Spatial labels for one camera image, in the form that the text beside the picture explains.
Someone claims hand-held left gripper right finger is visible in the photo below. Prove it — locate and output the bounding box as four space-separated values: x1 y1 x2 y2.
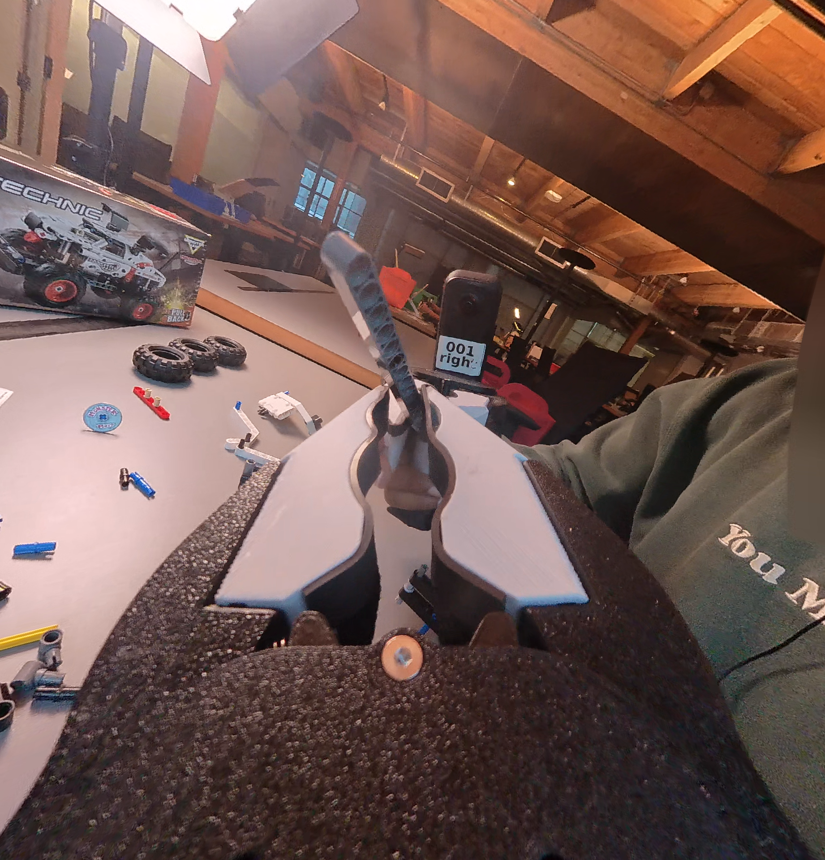
419 385 589 647

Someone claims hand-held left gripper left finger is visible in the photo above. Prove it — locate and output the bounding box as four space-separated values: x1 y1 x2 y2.
214 385 392 646

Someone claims long grey holed beam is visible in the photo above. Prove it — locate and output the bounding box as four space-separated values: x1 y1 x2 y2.
318 230 432 438

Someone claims grey elbow connector with pin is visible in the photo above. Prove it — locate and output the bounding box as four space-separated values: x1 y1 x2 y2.
9 660 81 703

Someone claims grey desk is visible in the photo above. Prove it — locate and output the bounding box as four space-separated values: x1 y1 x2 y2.
0 296 387 834

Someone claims person's right hand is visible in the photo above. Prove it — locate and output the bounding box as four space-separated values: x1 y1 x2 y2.
383 469 448 513

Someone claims black toy truck chassis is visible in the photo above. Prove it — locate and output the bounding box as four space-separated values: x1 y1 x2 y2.
398 563 447 638

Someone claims red plastic chair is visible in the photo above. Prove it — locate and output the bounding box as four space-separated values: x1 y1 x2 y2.
483 356 554 446

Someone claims white angled beam assembly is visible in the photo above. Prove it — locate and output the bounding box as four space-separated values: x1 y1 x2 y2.
224 401 282 468

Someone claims white panel assembly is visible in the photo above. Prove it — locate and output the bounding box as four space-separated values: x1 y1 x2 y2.
257 391 324 434

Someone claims grey table with wooden edge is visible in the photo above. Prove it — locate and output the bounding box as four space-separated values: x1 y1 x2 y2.
196 258 447 391

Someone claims window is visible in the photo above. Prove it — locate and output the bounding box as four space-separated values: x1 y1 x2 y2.
295 161 368 232

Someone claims black rubber tyre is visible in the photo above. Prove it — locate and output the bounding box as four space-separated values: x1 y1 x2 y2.
132 343 193 384
171 336 220 372
204 334 247 368

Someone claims yellow axle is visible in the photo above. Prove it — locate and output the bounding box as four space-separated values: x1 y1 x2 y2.
0 625 60 658

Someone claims grey overhead panel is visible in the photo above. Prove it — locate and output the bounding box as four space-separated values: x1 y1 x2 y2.
224 0 360 91

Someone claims toy truck set box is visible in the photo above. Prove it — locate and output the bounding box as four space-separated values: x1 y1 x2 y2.
0 144 212 327

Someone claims white overhead light panel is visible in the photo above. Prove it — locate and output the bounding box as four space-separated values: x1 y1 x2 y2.
93 0 255 85

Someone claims black earphone cable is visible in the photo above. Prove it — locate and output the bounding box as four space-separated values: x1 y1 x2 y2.
718 615 825 681

